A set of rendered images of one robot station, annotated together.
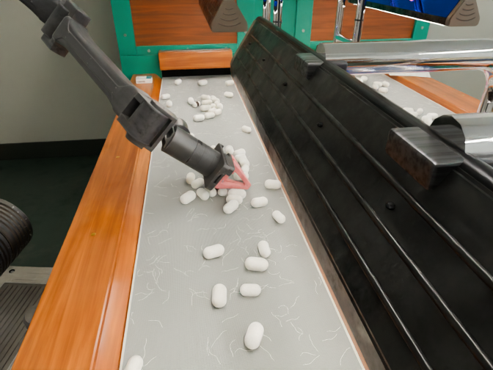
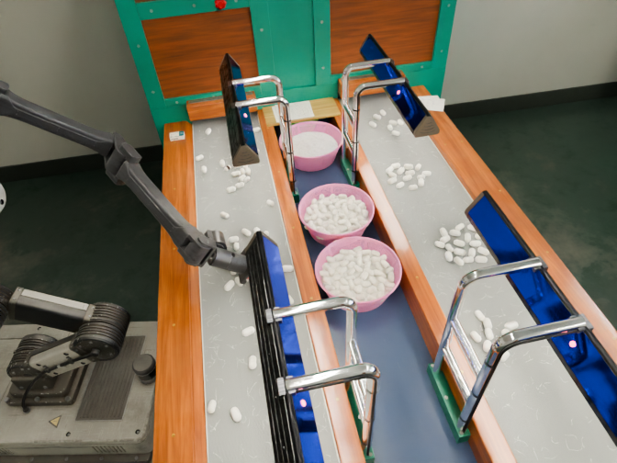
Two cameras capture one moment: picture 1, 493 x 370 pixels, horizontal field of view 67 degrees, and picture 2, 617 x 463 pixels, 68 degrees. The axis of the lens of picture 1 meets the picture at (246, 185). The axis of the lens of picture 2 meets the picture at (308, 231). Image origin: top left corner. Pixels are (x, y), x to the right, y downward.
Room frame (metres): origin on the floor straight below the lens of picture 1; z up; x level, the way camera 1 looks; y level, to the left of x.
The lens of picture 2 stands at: (-0.24, -0.14, 1.87)
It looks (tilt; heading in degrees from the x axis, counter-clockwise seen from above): 45 degrees down; 0
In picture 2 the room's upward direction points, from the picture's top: 4 degrees counter-clockwise
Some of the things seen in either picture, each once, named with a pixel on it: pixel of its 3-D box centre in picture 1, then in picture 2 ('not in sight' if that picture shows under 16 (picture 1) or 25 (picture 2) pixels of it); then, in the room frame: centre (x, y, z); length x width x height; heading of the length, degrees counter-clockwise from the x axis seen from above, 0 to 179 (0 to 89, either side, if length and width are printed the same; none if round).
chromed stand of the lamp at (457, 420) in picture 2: not in sight; (495, 354); (0.28, -0.54, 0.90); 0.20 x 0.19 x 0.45; 9
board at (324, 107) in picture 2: not in sight; (300, 111); (1.60, -0.13, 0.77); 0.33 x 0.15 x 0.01; 99
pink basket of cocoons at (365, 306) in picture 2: not in sight; (357, 276); (0.67, -0.28, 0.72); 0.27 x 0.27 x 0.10
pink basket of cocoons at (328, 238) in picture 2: not in sight; (336, 217); (0.95, -0.23, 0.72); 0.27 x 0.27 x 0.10
